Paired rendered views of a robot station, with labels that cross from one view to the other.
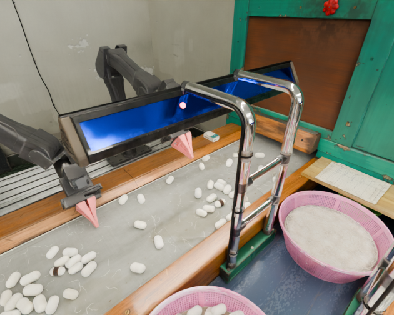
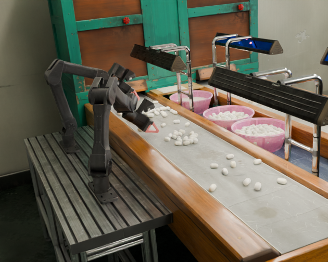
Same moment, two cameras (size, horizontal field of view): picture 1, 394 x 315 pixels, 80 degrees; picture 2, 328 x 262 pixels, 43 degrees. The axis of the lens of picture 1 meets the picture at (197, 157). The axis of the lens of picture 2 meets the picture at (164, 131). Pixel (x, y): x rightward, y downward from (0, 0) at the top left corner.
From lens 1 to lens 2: 2.09 m
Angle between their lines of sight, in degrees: 63
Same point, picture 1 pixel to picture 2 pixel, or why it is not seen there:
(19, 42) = not seen: outside the picture
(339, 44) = (133, 35)
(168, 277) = (196, 117)
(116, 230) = (161, 131)
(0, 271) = (169, 149)
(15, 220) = (139, 146)
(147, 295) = (201, 119)
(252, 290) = not seen: hidden behind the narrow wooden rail
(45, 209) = (135, 141)
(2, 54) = not seen: outside the picture
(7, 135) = (124, 96)
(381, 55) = (151, 35)
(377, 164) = (170, 79)
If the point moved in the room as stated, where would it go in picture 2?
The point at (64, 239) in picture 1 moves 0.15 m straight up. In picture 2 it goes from (158, 140) to (155, 109)
